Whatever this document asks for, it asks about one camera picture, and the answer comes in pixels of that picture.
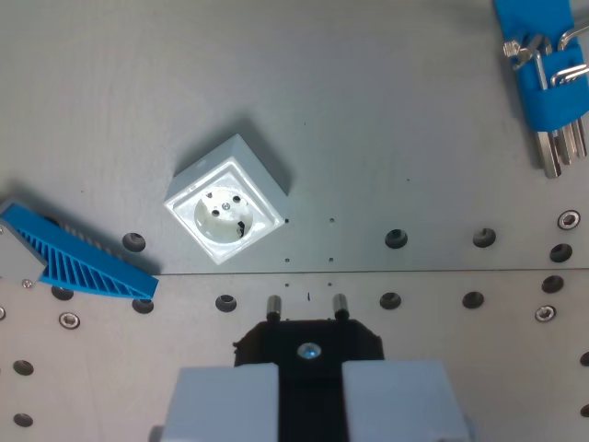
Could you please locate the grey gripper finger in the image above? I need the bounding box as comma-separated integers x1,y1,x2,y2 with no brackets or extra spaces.
342,359,475,442
149,361,281,442

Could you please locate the black two-pin power plug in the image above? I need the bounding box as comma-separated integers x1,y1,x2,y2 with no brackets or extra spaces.
232,293,386,442

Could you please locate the blue ribbed wedge part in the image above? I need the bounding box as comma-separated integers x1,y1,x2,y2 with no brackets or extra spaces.
0,202,160,303

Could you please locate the large steel hex key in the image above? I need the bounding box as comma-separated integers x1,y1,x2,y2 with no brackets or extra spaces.
502,38,564,180

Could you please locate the medium steel hex key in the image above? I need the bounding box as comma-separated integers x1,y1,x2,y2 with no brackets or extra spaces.
550,63,589,166

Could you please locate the small steel hex key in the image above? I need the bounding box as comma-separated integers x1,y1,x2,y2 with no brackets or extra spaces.
558,23,589,158

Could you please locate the blue hex key holder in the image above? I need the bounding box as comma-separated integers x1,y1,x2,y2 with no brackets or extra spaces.
493,0,589,134

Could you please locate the white wall socket box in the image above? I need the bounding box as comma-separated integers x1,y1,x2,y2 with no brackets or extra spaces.
163,133,291,268

